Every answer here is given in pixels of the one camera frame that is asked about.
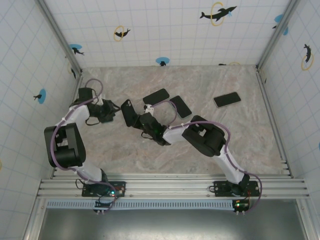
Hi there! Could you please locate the black smartphone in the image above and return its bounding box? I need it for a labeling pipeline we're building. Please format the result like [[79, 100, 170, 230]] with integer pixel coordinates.
[[213, 91, 242, 109]]

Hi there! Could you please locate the white slotted cable duct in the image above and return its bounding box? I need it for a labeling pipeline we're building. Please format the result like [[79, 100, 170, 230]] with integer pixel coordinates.
[[46, 199, 251, 210]]

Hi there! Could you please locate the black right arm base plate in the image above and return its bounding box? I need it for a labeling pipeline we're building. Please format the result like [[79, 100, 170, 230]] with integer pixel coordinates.
[[213, 180, 260, 198]]

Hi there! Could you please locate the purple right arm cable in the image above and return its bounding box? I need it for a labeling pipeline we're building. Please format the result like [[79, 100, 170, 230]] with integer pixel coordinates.
[[149, 100, 263, 213]]

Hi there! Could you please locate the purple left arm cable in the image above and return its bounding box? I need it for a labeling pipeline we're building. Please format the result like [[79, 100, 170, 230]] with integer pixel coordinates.
[[50, 78, 118, 213]]

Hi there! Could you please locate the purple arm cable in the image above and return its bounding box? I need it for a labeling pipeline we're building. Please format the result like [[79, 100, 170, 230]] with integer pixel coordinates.
[[50, 78, 118, 213], [149, 100, 263, 213]]

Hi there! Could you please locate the aluminium corner post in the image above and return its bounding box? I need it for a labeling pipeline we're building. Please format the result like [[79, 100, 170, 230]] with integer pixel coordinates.
[[36, 0, 84, 77], [255, 0, 304, 71]]

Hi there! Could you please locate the aluminium table side rail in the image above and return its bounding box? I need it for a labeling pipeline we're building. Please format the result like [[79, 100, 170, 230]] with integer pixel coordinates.
[[51, 74, 85, 179], [256, 66, 294, 179]]

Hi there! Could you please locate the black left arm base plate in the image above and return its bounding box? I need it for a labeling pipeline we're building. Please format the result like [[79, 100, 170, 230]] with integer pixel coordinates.
[[81, 180, 127, 198]]

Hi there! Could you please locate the aluminium frame profile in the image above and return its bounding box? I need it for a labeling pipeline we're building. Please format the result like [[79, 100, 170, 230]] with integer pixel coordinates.
[[296, 199, 316, 240], [22, 199, 49, 240]]

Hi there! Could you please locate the black phone case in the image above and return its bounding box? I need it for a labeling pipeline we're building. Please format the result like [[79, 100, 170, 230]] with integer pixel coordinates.
[[142, 88, 170, 104], [120, 98, 139, 128], [169, 95, 193, 119]]

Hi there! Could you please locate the grey metal panel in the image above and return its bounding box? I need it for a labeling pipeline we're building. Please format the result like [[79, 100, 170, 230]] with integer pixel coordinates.
[[37, 208, 308, 240]]

